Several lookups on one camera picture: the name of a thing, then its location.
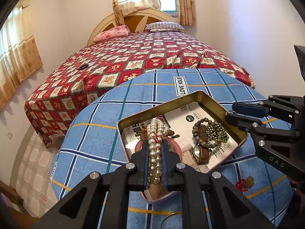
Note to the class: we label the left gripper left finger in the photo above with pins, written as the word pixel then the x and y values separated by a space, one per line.
pixel 100 201

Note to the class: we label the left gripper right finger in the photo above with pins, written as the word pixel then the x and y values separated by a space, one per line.
pixel 208 200

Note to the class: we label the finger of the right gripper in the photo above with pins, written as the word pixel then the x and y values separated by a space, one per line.
pixel 254 110
pixel 242 123

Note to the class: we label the red cord charm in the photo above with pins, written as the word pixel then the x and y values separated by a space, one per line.
pixel 241 185

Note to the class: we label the pink bangle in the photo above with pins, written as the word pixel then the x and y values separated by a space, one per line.
pixel 159 151

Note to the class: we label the pink metal tin box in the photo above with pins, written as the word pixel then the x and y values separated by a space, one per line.
pixel 213 108

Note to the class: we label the red patterned bedspread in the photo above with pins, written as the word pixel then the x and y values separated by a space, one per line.
pixel 67 90

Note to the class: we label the beige curtain right side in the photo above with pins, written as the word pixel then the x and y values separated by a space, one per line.
pixel 186 12

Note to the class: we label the purple plaid pillow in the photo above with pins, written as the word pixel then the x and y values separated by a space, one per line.
pixel 164 26

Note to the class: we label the cream wooden headboard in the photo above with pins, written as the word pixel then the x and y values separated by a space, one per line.
pixel 136 21

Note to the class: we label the pink floral pillow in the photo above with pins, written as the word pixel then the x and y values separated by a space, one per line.
pixel 114 32

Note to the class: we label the beige curtain left window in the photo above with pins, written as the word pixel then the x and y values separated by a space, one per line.
pixel 19 53

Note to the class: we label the white wall socket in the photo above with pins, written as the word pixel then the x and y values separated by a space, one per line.
pixel 9 134

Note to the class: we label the black ring object on bed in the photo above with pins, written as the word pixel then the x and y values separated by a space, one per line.
pixel 82 67

